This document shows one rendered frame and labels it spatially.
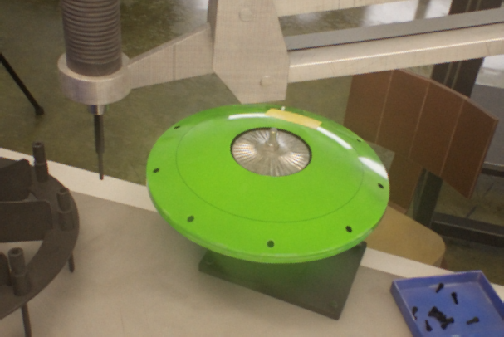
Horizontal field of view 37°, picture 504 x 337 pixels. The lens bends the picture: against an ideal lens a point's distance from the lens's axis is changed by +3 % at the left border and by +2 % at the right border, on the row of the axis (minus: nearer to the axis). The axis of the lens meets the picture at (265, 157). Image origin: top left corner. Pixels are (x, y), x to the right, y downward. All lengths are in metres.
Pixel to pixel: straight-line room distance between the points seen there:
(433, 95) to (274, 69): 1.03
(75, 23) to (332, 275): 0.60
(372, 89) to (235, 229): 0.82
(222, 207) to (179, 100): 2.19
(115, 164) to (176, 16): 1.21
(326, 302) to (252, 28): 0.54
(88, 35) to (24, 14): 3.16
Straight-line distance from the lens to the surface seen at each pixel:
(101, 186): 1.14
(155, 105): 2.99
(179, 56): 0.54
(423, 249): 1.54
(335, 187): 0.89
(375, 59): 0.54
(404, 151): 1.63
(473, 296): 1.05
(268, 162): 0.90
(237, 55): 0.51
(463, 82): 2.07
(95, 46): 0.52
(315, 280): 0.99
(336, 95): 3.17
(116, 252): 1.03
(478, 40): 0.57
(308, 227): 0.84
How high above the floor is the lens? 1.64
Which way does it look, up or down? 37 degrees down
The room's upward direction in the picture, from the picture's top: 7 degrees clockwise
